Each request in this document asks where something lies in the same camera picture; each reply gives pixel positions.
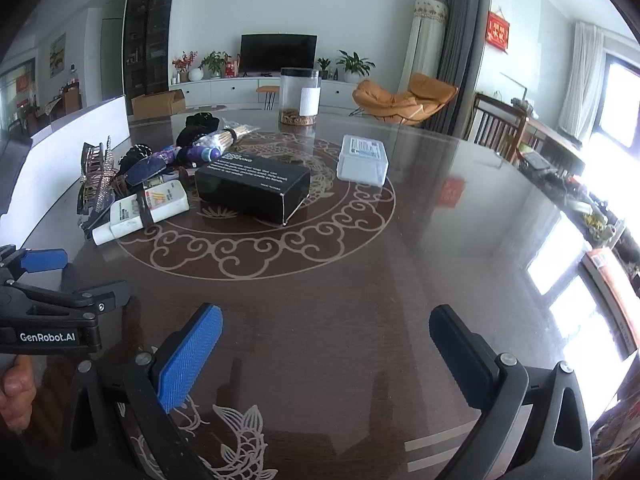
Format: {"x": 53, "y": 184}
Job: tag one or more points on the bundle of wooden sticks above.
{"x": 225, "y": 138}

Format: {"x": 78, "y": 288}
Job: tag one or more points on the person's left hand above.
{"x": 18, "y": 392}

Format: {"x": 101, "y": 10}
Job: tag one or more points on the clear plastic floss box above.
{"x": 363, "y": 161}

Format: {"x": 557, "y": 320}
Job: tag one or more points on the black rectangular box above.
{"x": 260, "y": 188}

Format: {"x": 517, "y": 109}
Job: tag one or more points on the purple toy wand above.
{"x": 195, "y": 154}

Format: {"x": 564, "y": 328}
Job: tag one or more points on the black fabric pouch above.
{"x": 196, "y": 126}

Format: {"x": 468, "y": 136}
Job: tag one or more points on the white sunscreen tube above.
{"x": 146, "y": 208}

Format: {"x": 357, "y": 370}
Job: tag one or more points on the small wooden stool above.
{"x": 269, "y": 93}

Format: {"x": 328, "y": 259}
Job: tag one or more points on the white cardboard box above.
{"x": 52, "y": 165}

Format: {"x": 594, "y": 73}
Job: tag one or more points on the green plant left of tv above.
{"x": 215, "y": 64}

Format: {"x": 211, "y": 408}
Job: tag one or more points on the green potted plant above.
{"x": 355, "y": 68}

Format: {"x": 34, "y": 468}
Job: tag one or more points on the grey curtain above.
{"x": 459, "y": 63}

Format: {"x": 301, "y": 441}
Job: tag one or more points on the dark wooden chair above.
{"x": 497, "y": 126}

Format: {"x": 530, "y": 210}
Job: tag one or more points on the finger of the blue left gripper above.
{"x": 35, "y": 261}

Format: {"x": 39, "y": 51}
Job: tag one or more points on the red wall hanging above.
{"x": 497, "y": 31}

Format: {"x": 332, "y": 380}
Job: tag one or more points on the dark display shelf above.
{"x": 145, "y": 48}

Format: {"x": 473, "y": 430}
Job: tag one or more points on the white standing air conditioner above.
{"x": 426, "y": 38}

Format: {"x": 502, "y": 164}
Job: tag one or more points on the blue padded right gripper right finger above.
{"x": 555, "y": 443}

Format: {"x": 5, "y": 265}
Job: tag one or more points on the brown cardboard box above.
{"x": 158, "y": 104}

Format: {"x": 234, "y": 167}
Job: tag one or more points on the black flat television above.
{"x": 268, "y": 53}

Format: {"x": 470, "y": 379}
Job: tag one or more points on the clear cylindrical jar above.
{"x": 299, "y": 96}

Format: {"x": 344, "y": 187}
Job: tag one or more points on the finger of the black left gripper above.
{"x": 102, "y": 298}

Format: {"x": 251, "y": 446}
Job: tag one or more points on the red flower vase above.
{"x": 183, "y": 64}

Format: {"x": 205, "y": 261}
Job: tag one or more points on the orange lounge chair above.
{"x": 424, "y": 98}

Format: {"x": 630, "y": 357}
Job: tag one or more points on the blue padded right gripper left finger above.
{"x": 149, "y": 387}

